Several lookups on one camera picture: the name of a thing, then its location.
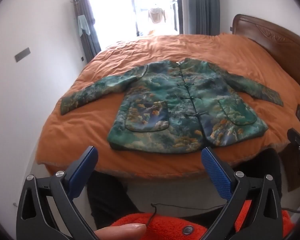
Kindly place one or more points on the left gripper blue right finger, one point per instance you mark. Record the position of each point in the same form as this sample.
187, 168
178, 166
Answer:
264, 216

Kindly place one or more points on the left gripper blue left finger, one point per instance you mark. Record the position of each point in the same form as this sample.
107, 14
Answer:
34, 217

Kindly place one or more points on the green patterned brocade jacket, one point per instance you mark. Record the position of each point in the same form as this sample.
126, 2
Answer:
178, 107

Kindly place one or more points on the person's thumb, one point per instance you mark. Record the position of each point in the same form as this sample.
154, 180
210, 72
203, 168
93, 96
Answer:
128, 231

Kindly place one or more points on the black duvet label patch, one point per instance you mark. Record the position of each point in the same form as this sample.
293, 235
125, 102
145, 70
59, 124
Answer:
298, 112

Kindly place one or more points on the orange duvet on bed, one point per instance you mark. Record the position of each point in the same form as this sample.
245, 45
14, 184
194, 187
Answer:
65, 137

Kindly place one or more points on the brown wooden headboard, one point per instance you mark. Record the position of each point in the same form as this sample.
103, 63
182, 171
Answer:
282, 44

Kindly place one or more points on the orange fleece sweater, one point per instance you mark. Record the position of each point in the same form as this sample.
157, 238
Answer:
163, 227

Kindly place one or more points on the right grey curtain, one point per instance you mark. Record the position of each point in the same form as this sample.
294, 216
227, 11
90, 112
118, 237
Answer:
199, 17

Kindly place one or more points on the grey curtain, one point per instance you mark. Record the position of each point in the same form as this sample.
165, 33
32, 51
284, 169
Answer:
90, 43
199, 17

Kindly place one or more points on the light teal hanging cloth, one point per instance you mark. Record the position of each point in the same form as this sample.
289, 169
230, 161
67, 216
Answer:
83, 25

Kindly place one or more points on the pink garment outside window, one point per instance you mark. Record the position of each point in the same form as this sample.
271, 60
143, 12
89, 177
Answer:
157, 15

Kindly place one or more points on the left grey curtain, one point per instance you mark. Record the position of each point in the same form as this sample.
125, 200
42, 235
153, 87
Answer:
90, 43

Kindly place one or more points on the grey wall switch plate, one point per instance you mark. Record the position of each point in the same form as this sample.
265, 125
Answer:
24, 53

